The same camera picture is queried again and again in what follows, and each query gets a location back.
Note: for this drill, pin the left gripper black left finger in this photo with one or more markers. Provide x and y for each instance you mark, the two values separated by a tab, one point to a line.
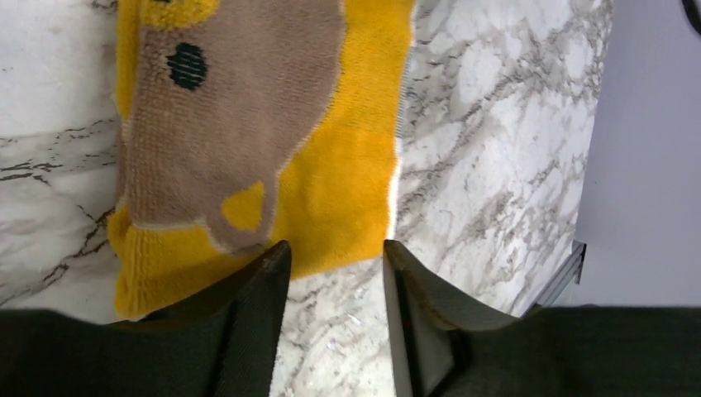
221	341

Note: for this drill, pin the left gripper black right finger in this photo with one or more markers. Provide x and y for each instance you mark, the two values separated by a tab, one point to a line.
446	343

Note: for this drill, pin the yellow towel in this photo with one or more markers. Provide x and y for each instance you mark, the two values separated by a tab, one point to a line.
244	123

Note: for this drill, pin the aluminium frame rail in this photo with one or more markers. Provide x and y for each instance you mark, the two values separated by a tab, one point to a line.
557	291

